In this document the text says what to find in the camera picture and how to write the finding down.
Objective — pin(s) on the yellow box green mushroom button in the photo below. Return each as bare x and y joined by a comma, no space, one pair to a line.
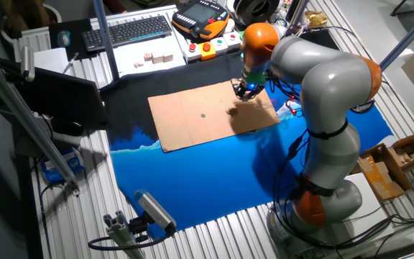
242,36

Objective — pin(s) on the open cardboard box orange tape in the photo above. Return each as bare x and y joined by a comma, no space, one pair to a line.
383,176

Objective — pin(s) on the grey box red mushroom button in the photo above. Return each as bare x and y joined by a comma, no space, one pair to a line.
192,54

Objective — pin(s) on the yellow box red mushroom button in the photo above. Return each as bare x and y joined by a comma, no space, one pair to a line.
207,52

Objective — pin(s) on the white paper sheet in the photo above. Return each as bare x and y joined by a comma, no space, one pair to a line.
49,60

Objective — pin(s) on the large wooden cube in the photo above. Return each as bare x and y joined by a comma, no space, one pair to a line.
168,57
157,58

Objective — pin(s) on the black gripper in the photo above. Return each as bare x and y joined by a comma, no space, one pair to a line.
250,87

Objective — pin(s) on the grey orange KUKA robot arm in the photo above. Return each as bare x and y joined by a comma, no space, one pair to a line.
329,79

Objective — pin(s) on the aluminium beam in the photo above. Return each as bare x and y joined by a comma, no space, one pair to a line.
20,111

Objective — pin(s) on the blue black printed cloth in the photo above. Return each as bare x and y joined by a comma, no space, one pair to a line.
192,180

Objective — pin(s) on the white cylindrical object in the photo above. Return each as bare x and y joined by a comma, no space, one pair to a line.
229,26

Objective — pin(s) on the aluminium frame pole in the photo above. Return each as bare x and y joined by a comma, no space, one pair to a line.
408,39
104,39
297,12

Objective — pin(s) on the medium wooden cube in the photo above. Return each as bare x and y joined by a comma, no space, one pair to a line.
147,57

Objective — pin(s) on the black camera bracket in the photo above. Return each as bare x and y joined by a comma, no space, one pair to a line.
138,226

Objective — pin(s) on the silver camera blue end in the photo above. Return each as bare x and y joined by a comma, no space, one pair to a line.
155,210

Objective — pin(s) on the white board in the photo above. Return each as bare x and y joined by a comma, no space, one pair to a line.
135,50

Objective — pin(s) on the grey computer mouse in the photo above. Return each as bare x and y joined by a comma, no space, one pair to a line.
63,38

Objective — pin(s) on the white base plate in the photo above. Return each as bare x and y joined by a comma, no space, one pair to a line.
372,194

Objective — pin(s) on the blue plastic package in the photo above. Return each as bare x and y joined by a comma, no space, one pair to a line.
61,167

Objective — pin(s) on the crinkled golden wrapper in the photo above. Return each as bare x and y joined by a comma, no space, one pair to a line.
315,18

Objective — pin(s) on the black mouse pad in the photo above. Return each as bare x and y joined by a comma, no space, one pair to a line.
75,26

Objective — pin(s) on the pen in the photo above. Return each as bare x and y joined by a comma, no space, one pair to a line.
70,63

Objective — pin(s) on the grey box flat red button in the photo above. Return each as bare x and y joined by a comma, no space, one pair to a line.
233,40

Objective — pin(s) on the brown cardboard sheet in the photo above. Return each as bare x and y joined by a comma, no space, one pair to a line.
192,122

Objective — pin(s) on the black orange teach pendant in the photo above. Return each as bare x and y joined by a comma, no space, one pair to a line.
200,14

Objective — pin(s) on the small wooden block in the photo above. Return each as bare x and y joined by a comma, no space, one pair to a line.
247,98

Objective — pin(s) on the grey box green button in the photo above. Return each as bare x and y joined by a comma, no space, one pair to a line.
219,46

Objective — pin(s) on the green adapter plate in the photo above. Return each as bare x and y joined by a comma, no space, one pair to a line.
254,78

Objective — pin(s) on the black filament spool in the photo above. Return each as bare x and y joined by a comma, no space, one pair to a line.
257,11

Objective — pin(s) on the black keyboard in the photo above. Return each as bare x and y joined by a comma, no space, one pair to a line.
128,32

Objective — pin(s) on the black monitor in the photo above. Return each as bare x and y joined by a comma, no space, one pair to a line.
63,97

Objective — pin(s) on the aluminium profile mount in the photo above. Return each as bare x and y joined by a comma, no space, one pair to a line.
120,234

